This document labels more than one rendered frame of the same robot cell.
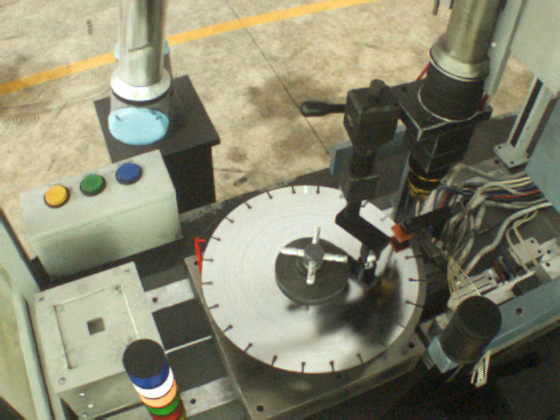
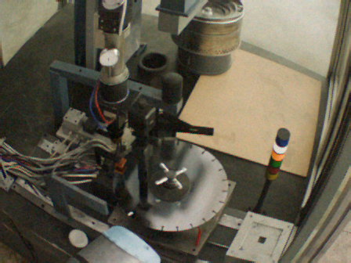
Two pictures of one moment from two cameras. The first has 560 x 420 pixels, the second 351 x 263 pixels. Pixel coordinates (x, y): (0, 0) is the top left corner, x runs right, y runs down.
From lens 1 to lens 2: 1.24 m
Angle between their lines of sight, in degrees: 71
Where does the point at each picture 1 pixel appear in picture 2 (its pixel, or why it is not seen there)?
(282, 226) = (159, 209)
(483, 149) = (10, 196)
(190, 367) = (227, 237)
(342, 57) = not seen: outside the picture
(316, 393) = not seen: hidden behind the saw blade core
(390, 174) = (55, 229)
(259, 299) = (202, 192)
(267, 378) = not seen: hidden behind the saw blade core
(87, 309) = (259, 248)
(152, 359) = (281, 131)
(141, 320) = (244, 229)
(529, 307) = (135, 86)
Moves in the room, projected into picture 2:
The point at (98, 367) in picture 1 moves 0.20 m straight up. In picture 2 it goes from (273, 223) to (290, 188)
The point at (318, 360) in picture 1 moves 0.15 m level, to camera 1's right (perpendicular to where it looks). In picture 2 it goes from (206, 156) to (172, 126)
